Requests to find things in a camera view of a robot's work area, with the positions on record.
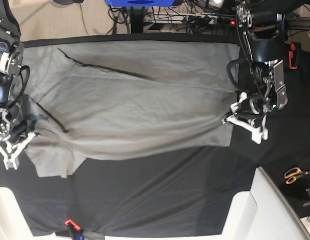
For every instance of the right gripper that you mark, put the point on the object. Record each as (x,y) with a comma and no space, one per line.
(14,130)

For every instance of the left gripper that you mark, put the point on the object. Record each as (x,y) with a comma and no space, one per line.
(257,107)

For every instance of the grey T-shirt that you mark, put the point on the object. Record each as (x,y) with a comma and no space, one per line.
(114,101)

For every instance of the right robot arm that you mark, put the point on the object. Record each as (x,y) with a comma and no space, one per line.
(14,76)

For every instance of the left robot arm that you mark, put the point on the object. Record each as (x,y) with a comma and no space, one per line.
(261,36)

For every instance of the red black clamp right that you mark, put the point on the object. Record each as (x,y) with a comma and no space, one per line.
(294,55)

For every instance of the black tablecloth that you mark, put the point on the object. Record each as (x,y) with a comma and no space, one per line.
(182,193)

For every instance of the red clamp bottom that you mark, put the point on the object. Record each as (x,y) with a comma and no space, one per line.
(75,231)

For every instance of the white power strip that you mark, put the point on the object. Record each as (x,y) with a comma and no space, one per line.
(183,19)

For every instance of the black table leg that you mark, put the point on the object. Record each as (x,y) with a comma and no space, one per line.
(137,16)

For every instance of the blue bin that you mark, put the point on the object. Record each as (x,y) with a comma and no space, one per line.
(140,3)

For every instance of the orange handled scissors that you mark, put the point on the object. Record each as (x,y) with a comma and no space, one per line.
(294,174)

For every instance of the white table frame left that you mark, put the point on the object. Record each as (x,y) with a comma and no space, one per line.
(13,225)

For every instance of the white table frame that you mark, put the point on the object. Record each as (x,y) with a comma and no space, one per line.
(263,213)
(13,225)

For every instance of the white table frame right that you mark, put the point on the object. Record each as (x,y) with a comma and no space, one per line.
(263,213)

